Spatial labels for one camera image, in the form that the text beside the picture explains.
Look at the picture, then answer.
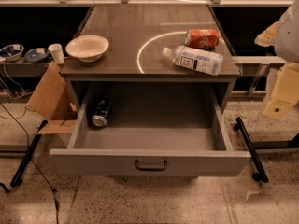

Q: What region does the blue bowl with rim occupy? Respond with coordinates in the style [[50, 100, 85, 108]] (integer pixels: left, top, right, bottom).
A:
[[0, 44, 24, 62]]

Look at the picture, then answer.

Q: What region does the orange soda can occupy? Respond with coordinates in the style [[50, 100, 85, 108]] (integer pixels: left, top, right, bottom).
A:
[[185, 29, 220, 49]]

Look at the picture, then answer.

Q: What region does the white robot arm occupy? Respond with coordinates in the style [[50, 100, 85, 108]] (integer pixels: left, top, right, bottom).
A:
[[254, 0, 299, 119]]

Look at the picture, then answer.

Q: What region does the dark blue bowl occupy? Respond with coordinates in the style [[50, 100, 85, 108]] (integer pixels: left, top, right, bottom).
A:
[[24, 48, 50, 63]]

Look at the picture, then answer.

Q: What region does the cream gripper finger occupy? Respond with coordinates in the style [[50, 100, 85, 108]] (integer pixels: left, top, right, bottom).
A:
[[263, 63, 299, 119], [254, 21, 278, 47]]

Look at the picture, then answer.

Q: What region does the black floor cable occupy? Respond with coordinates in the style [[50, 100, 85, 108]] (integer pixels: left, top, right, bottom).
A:
[[0, 102, 61, 224]]

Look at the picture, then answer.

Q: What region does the brown cardboard box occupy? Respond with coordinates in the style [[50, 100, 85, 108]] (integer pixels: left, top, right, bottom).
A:
[[27, 62, 77, 134]]

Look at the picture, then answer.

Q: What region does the black right floor bar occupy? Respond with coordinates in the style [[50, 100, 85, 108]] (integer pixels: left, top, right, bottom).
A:
[[234, 117, 268, 183]]

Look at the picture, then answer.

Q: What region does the clear plastic water bottle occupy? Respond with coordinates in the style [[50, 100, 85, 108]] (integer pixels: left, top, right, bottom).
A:
[[162, 46, 223, 76]]

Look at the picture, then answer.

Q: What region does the grey open drawer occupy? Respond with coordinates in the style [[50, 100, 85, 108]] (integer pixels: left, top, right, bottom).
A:
[[50, 82, 250, 176]]

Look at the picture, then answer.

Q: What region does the black floor bar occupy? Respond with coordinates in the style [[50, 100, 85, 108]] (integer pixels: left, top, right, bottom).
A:
[[234, 117, 268, 183], [10, 133, 41, 188]]

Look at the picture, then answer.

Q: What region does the black left floor bar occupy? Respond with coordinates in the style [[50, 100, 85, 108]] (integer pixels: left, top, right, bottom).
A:
[[10, 133, 41, 188]]

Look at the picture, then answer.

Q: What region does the grey cabinet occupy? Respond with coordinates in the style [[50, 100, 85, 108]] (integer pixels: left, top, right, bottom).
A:
[[61, 3, 239, 109]]

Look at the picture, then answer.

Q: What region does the white bowl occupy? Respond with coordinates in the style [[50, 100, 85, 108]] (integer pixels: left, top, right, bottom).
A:
[[65, 35, 109, 63]]

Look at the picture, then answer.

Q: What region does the blue pepsi can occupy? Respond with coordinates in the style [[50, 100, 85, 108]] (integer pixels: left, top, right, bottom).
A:
[[92, 96, 114, 127]]

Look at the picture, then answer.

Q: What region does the white paper cup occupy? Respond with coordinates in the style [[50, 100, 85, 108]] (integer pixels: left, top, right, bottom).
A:
[[48, 43, 64, 64]]

